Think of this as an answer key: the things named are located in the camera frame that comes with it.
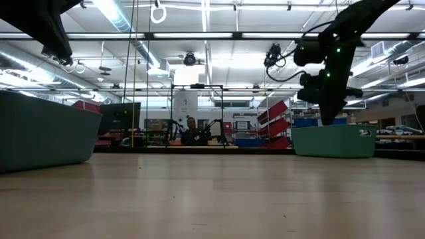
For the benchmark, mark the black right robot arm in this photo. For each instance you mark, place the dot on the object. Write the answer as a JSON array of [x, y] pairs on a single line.
[[358, 16]]

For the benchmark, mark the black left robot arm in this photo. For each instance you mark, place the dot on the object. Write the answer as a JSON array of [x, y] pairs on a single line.
[[43, 23]]

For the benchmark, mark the green plastic bin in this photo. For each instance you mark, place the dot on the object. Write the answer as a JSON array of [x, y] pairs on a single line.
[[332, 142]]

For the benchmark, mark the blue storage bin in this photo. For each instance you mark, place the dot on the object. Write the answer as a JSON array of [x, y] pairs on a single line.
[[250, 142], [302, 122]]

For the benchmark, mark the white ceiling vent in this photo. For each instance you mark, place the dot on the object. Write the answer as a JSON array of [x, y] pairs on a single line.
[[378, 49]]

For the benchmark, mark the red storage bin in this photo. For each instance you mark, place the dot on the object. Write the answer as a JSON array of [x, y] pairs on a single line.
[[274, 111], [103, 143], [277, 127], [86, 105]]

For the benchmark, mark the black ceiling speaker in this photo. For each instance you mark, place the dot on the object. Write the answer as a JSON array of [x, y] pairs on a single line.
[[401, 60]]

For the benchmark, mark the grey tube bundle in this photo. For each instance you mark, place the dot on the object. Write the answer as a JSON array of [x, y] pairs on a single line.
[[401, 129]]

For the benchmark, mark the wooden work table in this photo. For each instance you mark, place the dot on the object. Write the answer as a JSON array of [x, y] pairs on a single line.
[[398, 136]]

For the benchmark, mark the small white-framed screen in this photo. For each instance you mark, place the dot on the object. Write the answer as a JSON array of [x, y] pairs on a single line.
[[242, 125]]

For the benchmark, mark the person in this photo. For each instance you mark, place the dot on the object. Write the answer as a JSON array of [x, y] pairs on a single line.
[[191, 134]]

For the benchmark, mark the white cylindrical tank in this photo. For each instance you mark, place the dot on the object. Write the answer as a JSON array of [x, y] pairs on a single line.
[[181, 106]]

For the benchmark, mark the black overhead light bar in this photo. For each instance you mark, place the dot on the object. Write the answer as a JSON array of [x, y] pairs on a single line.
[[148, 35]]

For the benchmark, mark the black computer monitor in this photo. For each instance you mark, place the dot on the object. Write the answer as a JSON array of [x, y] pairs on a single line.
[[119, 116]]

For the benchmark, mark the black ceiling disc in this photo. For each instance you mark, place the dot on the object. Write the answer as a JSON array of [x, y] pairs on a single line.
[[105, 69]]

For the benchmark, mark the black ceiling spotlight cluster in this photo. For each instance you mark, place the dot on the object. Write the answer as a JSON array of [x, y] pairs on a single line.
[[66, 61]]

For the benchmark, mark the dark blue plastic bin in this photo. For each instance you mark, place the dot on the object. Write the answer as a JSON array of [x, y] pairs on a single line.
[[43, 132]]

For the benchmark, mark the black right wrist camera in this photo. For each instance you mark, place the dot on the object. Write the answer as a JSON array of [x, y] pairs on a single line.
[[308, 53]]

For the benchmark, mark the black metal frame stand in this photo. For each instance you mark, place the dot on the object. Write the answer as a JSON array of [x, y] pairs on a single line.
[[198, 86]]

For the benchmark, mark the black metal table frame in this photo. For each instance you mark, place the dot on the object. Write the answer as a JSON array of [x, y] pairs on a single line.
[[199, 151]]

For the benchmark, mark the silver ventilation duct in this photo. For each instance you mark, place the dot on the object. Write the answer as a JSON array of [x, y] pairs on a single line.
[[124, 25], [20, 69]]

